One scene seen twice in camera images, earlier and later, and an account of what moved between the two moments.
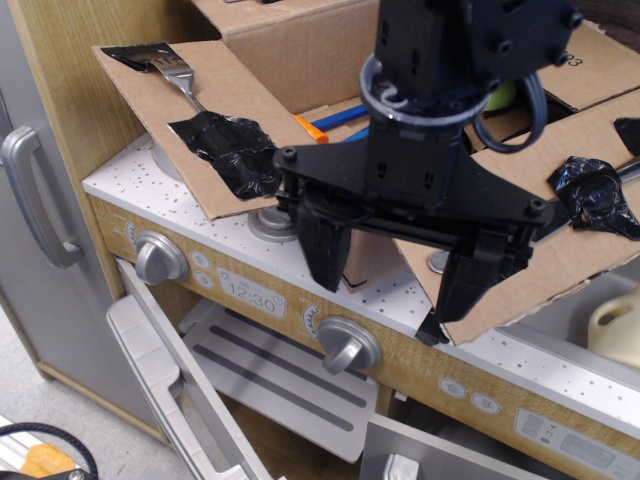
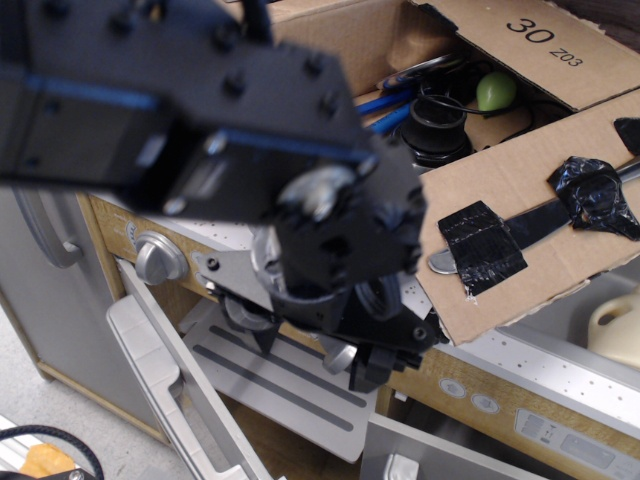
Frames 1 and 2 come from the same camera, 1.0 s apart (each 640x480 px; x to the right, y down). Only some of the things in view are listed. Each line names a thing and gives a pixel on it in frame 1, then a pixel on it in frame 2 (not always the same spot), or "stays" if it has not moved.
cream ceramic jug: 614,330 stays
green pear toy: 503,97 stays
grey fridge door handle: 18,150 stays
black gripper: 411,179 to 336,259
